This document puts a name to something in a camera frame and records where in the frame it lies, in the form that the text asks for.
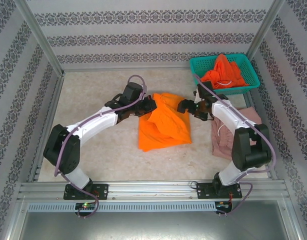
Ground light orange shorts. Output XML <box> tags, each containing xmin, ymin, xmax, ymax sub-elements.
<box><xmin>137</xmin><ymin>92</ymin><xmax>193</xmax><ymax>153</ymax></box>

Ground pink shorts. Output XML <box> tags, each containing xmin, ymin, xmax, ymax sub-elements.
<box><xmin>210</xmin><ymin>106</ymin><xmax>263</xmax><ymax>158</ymax></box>

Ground red-orange shorts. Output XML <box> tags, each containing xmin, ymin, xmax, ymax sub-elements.
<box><xmin>200</xmin><ymin>53</ymin><xmax>250</xmax><ymax>90</ymax></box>

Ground teal plastic basket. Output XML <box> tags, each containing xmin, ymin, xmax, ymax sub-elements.
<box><xmin>189</xmin><ymin>53</ymin><xmax>261</xmax><ymax>96</ymax></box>

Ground small circuit board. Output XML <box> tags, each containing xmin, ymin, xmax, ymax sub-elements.
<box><xmin>75</xmin><ymin>202</ymin><xmax>98</xmax><ymax>210</ymax></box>
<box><xmin>215</xmin><ymin>201</ymin><xmax>233</xmax><ymax>210</ymax></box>

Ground grey metal sheet panel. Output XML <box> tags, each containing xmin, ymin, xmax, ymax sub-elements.
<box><xmin>18</xmin><ymin>211</ymin><xmax>294</xmax><ymax>240</ymax></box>

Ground aluminium table back rail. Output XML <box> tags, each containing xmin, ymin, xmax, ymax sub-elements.
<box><xmin>62</xmin><ymin>66</ymin><xmax>192</xmax><ymax>73</ymax></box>

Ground aluminium mounting rail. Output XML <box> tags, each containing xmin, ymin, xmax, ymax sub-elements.
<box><xmin>18</xmin><ymin>181</ymin><xmax>289</xmax><ymax>201</ymax></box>

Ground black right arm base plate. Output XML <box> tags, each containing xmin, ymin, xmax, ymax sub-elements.
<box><xmin>196</xmin><ymin>182</ymin><xmax>243</xmax><ymax>200</ymax></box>

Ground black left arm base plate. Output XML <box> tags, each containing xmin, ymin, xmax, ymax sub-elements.
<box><xmin>63</xmin><ymin>183</ymin><xmax>109</xmax><ymax>201</ymax></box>

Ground grey slotted cable duct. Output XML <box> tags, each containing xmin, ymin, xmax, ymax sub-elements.
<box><xmin>27</xmin><ymin>201</ymin><xmax>217</xmax><ymax>213</ymax></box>

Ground aluminium frame post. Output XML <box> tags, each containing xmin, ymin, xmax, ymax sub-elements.
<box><xmin>14</xmin><ymin>0</ymin><xmax>66</xmax><ymax>77</ymax></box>
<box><xmin>245</xmin><ymin>0</ymin><xmax>287</xmax><ymax>63</ymax></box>

